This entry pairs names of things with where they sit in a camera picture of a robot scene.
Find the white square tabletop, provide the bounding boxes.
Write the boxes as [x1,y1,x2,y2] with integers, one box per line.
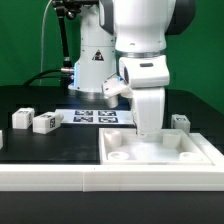
[99,128,212,165]

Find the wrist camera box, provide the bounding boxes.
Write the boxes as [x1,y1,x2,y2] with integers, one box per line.
[102,78,132,108]

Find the grey cable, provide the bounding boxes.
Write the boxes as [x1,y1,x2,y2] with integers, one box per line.
[38,0,54,86]

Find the black cables at base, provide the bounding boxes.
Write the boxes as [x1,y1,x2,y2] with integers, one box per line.
[23,68,74,87]

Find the sheet with AprilTags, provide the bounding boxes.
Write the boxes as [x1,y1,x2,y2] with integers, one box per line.
[55,109,133,125]

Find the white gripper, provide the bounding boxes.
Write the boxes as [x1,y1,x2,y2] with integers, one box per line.
[119,55,170,136]

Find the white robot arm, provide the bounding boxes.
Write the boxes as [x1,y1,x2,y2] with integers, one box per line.
[69,0,196,136]

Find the black camera stand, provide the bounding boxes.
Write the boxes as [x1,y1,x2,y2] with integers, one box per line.
[52,0,99,87]

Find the white L-shaped obstacle wall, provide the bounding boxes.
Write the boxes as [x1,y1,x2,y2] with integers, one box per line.
[0,133,224,192]

